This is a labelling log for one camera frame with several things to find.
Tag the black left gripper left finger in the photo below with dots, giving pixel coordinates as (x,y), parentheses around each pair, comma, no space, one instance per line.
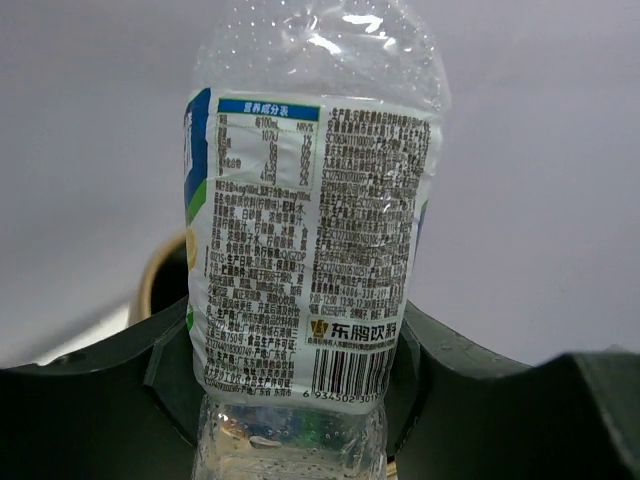
(126,407)

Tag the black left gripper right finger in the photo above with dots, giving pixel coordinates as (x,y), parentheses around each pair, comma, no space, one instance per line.
(457,410)

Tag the dark blue gold-rimmed bin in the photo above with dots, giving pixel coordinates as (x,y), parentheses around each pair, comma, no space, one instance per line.
(163,281)

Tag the small bottle green-blue label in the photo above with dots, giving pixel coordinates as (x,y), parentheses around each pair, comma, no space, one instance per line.
(311,139)

